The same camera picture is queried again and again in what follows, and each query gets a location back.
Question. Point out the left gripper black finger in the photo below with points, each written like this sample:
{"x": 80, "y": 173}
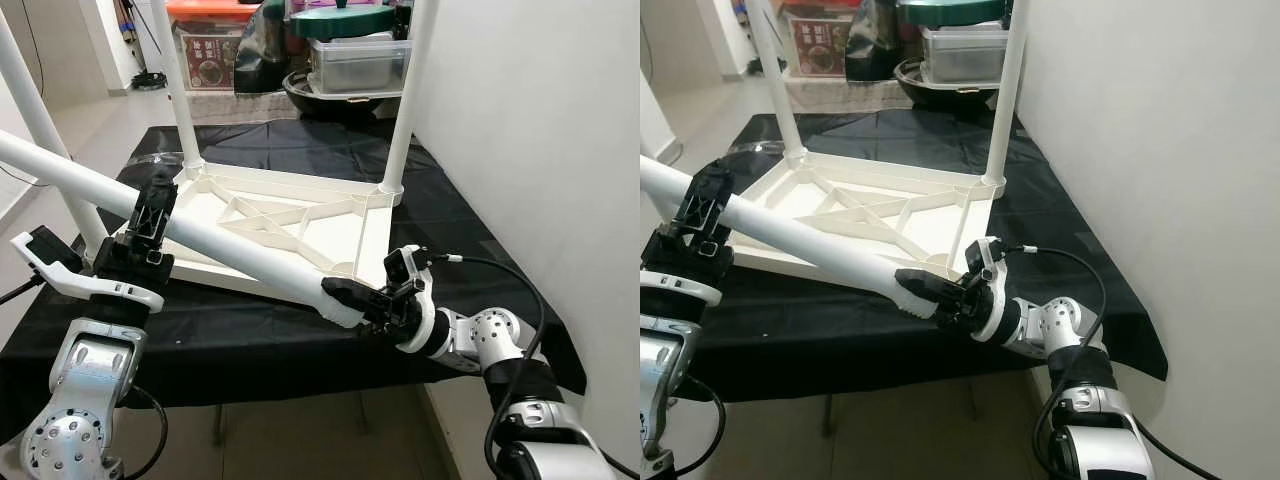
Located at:
{"x": 152, "y": 212}
{"x": 706, "y": 200}

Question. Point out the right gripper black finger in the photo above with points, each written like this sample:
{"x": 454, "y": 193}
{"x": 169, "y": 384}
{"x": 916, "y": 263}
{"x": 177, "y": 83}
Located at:
{"x": 352, "y": 296}
{"x": 928, "y": 287}

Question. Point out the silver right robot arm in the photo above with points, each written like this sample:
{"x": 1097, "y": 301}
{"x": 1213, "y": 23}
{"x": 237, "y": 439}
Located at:
{"x": 520, "y": 400}
{"x": 1085, "y": 440}

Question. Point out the white plastic children table top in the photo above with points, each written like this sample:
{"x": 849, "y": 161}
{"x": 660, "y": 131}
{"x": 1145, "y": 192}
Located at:
{"x": 870, "y": 215}
{"x": 290, "y": 240}

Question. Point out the clear tape strip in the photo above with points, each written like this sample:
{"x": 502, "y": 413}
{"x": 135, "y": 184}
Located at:
{"x": 158, "y": 157}
{"x": 760, "y": 147}

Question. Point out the black tablecloth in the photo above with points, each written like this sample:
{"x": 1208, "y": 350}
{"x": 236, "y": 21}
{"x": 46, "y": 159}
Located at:
{"x": 300, "y": 350}
{"x": 850, "y": 350}

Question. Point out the beige low platform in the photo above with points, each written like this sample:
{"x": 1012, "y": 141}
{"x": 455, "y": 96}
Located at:
{"x": 840, "y": 92}
{"x": 240, "y": 105}

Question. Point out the orange-lidded box with red print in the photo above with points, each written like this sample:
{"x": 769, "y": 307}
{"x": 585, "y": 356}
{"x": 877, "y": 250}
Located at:
{"x": 818, "y": 45}
{"x": 210, "y": 55}

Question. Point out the black round basin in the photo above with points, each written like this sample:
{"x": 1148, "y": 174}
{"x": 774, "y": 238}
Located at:
{"x": 340, "y": 105}
{"x": 945, "y": 98}

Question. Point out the black bag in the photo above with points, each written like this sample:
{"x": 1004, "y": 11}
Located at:
{"x": 262, "y": 50}
{"x": 872, "y": 45}

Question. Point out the clear plastic storage box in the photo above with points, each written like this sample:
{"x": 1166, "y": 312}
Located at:
{"x": 360, "y": 65}
{"x": 965, "y": 58}

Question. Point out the green round lid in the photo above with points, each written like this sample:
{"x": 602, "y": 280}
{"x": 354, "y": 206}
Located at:
{"x": 340, "y": 20}
{"x": 950, "y": 12}

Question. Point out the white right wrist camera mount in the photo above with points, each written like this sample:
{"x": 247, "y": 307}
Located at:
{"x": 1005, "y": 310}
{"x": 425, "y": 320}

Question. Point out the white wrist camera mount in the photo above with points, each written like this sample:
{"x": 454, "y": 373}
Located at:
{"x": 690, "y": 290}
{"x": 425, "y": 320}
{"x": 100, "y": 288}
{"x": 1005, "y": 310}

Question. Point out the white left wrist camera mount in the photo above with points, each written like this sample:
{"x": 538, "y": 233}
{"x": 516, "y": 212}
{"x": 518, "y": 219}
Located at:
{"x": 100, "y": 288}
{"x": 690, "y": 290}

